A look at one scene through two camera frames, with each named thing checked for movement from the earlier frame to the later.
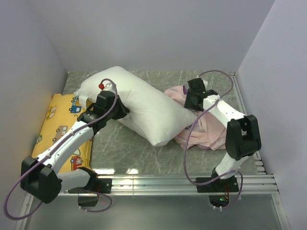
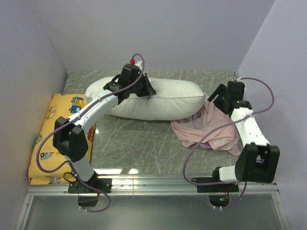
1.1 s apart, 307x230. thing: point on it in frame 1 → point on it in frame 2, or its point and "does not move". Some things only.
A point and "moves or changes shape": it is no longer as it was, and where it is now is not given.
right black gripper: x=189 y=104 → x=220 y=89
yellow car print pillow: x=61 y=115 does not move
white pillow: x=154 y=115 moves or changes shape
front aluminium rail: x=183 y=185 does not move
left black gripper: x=123 y=110 → x=148 y=90
